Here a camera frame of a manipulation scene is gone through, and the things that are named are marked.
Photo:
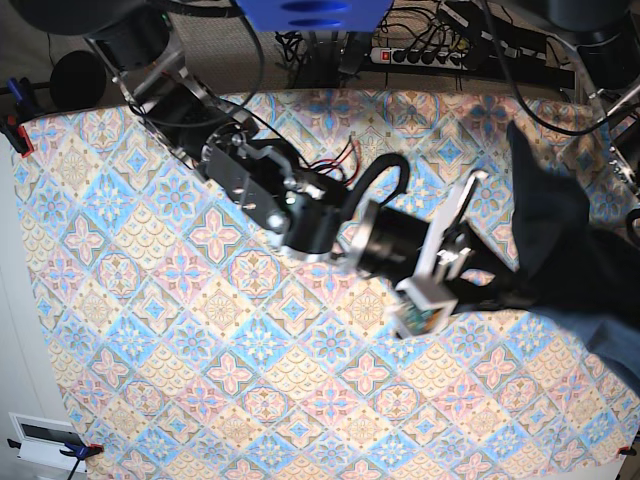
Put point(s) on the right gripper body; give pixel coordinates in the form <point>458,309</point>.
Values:
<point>455,249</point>

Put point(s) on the dark navy t-shirt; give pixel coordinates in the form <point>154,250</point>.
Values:
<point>584,278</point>

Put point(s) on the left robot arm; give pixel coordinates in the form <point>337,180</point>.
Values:
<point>601,39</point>

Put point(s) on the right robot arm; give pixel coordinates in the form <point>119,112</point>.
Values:
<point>302,205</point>

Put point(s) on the white power strip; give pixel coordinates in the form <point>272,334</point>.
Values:
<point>435,57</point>

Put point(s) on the lower right orange clamp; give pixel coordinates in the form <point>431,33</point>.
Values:
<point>627,451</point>

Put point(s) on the patterned colourful tablecloth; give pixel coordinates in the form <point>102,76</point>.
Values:
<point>188,349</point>

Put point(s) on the black round stool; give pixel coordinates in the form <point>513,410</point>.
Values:
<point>78,81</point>

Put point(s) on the lower left table clamp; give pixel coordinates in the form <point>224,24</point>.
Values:
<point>67,456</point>

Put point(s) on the table clamp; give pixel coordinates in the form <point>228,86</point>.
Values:
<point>67,456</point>
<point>25,109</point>

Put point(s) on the upper left table clamp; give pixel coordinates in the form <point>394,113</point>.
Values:
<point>25,109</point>

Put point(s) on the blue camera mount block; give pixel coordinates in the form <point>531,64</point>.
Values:
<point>315,15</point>

